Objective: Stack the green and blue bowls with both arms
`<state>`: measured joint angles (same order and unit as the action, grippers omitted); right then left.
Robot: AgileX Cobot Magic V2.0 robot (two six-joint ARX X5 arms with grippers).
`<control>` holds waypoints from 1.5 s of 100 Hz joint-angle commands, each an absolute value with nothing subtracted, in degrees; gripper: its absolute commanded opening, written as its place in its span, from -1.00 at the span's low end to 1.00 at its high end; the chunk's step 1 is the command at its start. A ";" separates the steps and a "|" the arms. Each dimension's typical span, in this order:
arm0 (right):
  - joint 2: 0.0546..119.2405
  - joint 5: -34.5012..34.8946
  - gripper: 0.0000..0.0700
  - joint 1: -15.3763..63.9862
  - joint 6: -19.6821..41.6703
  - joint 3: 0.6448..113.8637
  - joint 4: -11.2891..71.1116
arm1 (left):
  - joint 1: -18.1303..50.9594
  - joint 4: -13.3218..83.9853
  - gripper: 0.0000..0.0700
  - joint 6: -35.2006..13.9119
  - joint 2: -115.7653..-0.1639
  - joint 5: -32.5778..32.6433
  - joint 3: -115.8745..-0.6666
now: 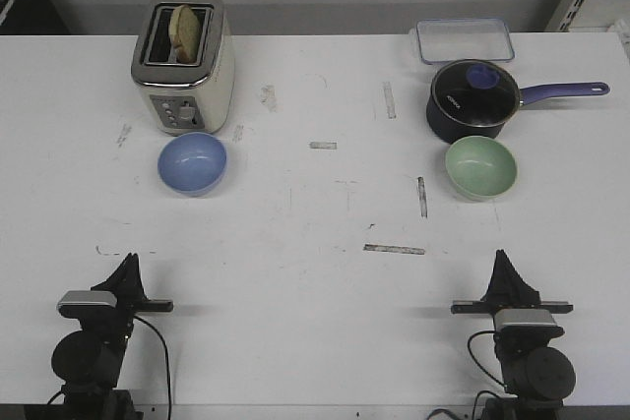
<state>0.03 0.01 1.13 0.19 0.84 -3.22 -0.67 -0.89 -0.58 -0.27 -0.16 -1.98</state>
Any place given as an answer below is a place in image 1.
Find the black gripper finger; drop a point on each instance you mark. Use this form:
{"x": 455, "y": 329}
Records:
{"x": 116, "y": 280}
{"x": 516, "y": 288}
{"x": 137, "y": 287}
{"x": 494, "y": 287}

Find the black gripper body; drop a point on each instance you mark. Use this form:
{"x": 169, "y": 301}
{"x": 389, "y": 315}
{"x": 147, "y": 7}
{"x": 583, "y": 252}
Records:
{"x": 469, "y": 307}
{"x": 128, "y": 305}

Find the green bowl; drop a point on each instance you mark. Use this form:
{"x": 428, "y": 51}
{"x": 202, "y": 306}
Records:
{"x": 480, "y": 168}

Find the blue bowl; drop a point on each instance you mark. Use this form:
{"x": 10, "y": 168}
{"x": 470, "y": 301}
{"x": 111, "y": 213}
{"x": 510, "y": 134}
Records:
{"x": 192, "y": 164}

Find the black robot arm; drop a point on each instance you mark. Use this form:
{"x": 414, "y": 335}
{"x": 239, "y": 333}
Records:
{"x": 89, "y": 360}
{"x": 535, "y": 376}

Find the dark blue saucepan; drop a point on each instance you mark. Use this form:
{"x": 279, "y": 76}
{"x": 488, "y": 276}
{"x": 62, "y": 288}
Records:
{"x": 449, "y": 130}

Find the glass lid with blue knob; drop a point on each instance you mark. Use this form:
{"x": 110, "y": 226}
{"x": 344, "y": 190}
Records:
{"x": 476, "y": 93}

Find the cream and chrome toaster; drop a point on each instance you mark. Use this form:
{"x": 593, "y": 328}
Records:
{"x": 185, "y": 97}

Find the clear plastic food container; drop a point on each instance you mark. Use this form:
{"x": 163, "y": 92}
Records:
{"x": 441, "y": 41}

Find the toasted bread slice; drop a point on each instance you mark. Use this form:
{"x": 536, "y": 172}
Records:
{"x": 184, "y": 31}

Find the black box in corner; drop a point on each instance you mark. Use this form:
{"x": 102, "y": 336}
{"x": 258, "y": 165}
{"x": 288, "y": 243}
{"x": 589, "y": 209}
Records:
{"x": 31, "y": 17}

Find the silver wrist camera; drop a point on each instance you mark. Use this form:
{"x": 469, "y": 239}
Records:
{"x": 78, "y": 304}
{"x": 528, "y": 322}

